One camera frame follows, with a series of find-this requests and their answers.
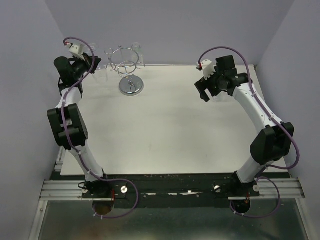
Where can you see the short textured wine glass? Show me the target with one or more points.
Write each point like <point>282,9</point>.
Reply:
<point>221,97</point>

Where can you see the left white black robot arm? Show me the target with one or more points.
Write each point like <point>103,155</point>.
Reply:
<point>66,121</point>

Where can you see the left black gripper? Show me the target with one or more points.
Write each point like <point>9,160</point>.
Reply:
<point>89,61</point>

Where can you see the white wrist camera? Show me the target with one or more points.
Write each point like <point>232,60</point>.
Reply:
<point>207,67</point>
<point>77,50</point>

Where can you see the back right textured glass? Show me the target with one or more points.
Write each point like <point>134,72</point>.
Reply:
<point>137,55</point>

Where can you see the chrome wine glass rack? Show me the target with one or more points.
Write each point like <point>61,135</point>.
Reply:
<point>120,61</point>

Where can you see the aluminium rail frame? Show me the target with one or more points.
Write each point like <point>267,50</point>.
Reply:
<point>63,214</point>

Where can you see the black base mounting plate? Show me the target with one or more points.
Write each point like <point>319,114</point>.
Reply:
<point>168,191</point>

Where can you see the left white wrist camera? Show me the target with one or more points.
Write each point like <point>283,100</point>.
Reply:
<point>77,50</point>

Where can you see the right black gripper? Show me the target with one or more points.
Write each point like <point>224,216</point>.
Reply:
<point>202,84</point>

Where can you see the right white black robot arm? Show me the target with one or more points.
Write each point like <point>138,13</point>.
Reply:
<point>272,142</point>

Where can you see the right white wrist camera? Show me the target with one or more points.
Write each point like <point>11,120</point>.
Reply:
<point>207,67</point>

